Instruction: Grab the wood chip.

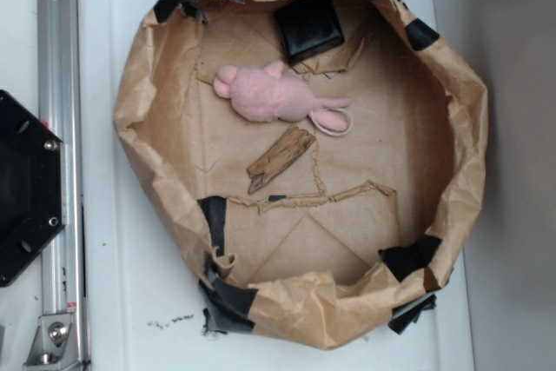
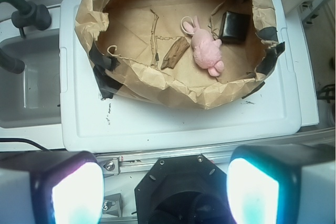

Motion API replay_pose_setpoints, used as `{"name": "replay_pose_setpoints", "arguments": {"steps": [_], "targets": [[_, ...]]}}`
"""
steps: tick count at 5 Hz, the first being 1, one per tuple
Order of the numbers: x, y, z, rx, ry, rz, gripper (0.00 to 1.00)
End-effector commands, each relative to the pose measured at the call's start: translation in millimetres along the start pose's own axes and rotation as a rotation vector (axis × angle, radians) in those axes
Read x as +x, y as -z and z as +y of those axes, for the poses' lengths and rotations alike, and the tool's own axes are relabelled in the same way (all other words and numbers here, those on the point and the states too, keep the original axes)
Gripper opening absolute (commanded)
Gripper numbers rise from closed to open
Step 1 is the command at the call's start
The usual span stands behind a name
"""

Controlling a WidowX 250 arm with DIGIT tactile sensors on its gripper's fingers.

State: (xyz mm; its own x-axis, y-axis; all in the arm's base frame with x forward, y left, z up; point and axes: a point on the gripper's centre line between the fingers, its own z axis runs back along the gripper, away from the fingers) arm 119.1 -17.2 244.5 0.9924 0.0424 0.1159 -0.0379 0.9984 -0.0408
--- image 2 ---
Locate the crumpled brown paper enclosure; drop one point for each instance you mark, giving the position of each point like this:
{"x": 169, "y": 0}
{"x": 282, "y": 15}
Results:
{"x": 126, "y": 41}

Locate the brown wood chip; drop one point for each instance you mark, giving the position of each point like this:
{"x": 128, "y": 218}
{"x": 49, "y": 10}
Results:
{"x": 175, "y": 53}

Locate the white plastic bin lid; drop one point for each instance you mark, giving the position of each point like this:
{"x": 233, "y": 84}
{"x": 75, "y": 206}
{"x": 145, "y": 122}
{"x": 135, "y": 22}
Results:
{"x": 120, "y": 124}

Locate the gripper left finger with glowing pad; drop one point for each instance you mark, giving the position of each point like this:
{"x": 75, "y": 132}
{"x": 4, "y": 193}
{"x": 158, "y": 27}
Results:
{"x": 51, "y": 187}

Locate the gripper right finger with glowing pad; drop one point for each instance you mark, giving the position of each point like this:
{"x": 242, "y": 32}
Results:
{"x": 290, "y": 183}

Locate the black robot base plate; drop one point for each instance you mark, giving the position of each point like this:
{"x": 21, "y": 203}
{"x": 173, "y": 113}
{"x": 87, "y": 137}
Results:
{"x": 184, "y": 189}

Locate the grey plastic tub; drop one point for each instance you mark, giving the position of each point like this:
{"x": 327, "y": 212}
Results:
{"x": 32, "y": 98}

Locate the silver corner bracket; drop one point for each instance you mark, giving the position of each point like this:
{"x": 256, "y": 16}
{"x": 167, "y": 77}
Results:
{"x": 113, "y": 205}

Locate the black leather pouch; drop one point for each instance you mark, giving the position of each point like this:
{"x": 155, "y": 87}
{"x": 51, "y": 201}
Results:
{"x": 234, "y": 27}

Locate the black clamp knob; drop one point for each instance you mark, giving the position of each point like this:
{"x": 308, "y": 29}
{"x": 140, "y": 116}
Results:
{"x": 38, "y": 16}

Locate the pink plush bunny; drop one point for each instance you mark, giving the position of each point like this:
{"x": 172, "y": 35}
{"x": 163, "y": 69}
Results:
{"x": 206, "y": 50}

